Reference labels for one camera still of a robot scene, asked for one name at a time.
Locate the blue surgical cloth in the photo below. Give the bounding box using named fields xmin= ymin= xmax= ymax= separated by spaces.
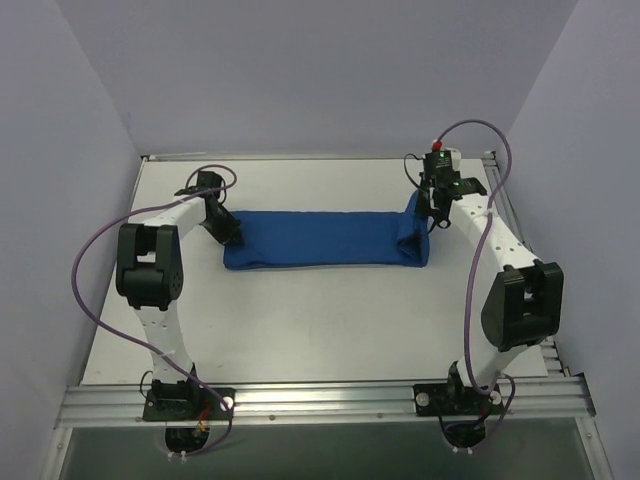
xmin=223 ymin=193 xmax=430 ymax=271

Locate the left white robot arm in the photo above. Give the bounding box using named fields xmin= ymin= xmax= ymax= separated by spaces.
xmin=115 ymin=169 xmax=244 ymax=419

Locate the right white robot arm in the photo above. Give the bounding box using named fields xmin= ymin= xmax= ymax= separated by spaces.
xmin=416 ymin=144 xmax=564 ymax=413

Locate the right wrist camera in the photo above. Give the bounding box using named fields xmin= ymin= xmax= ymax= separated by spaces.
xmin=431 ymin=142 xmax=462 ymax=170

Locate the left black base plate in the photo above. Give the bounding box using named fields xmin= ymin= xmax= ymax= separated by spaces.
xmin=142 ymin=380 xmax=236 ymax=422

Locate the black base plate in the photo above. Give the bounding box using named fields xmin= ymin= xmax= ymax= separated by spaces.
xmin=142 ymin=380 xmax=236 ymax=422
xmin=412 ymin=383 xmax=504 ymax=417

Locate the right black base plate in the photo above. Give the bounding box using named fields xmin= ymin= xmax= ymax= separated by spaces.
xmin=412 ymin=383 xmax=504 ymax=417

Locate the front aluminium rail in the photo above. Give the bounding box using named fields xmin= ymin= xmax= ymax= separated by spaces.
xmin=55 ymin=376 xmax=596 ymax=428

